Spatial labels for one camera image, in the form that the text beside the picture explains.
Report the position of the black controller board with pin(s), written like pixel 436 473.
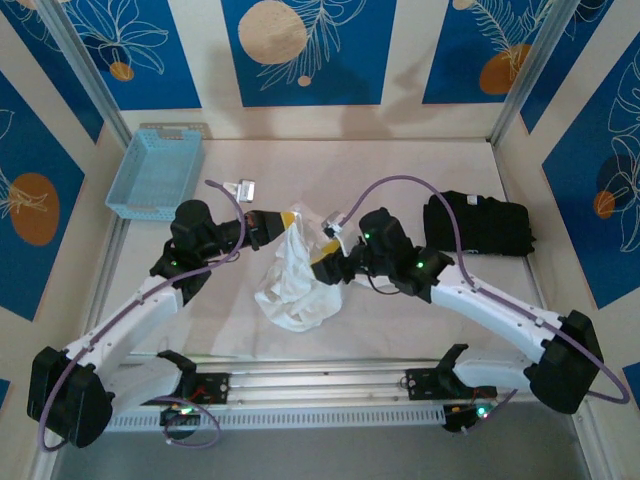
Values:
pixel 465 420
pixel 180 417

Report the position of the white t-shirt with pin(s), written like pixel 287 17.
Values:
pixel 300 295

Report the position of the aluminium frame post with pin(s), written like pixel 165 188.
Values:
pixel 530 70
pixel 85 70

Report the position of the black folded t-shirt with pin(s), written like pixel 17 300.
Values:
pixel 490 225

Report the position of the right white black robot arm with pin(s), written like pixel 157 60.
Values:
pixel 500 315

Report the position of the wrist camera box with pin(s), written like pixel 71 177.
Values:
pixel 246 190
pixel 334 221

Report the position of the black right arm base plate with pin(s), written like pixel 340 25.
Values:
pixel 420 382

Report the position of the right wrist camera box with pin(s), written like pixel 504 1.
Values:
pixel 334 221

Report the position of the light blue plastic basket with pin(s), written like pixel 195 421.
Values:
pixel 150 170

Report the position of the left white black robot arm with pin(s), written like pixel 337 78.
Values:
pixel 125 325

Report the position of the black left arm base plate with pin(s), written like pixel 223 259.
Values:
pixel 215 387

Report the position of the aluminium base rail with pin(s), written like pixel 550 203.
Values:
pixel 325 380

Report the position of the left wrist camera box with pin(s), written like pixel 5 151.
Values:
pixel 246 190

